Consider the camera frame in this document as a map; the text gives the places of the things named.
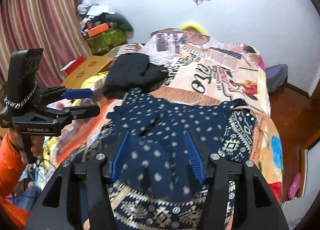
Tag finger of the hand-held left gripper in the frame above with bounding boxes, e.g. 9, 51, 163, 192
62, 104, 101, 119
60, 88, 93, 100

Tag striped red curtain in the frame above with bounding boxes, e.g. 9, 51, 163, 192
0, 0, 93, 86

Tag bed with printed cover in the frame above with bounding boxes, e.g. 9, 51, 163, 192
15, 28, 284, 204

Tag green patterned box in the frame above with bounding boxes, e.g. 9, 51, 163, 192
86, 29, 127, 54

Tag person's left hand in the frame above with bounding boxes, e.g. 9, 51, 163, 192
9, 131, 45, 164

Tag dark backpack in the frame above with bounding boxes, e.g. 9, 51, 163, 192
265, 64, 288, 94

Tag yellow cloth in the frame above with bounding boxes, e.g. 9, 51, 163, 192
80, 71, 111, 88

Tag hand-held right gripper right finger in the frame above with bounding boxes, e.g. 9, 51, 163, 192
182, 130, 288, 230

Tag red box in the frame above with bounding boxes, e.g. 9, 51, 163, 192
60, 56, 86, 73

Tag yellow round object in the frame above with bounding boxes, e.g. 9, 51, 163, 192
181, 21, 208, 36

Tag dark green garment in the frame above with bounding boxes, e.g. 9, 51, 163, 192
110, 13, 134, 32

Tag yellow cardboard box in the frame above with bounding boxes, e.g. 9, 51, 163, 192
60, 55, 113, 88

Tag person's orange-sleeved left forearm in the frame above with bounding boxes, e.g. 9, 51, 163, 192
0, 132, 31, 226

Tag orange box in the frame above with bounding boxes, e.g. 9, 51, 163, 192
87, 23, 111, 38

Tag navy patterned hooded garment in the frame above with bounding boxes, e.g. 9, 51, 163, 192
82, 87, 258, 230

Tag black garment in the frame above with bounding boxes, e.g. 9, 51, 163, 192
102, 54, 169, 98

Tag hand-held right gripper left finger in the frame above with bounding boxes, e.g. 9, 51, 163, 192
29, 130, 132, 230

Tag pink slippers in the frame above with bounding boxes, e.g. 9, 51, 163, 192
287, 172, 301, 201

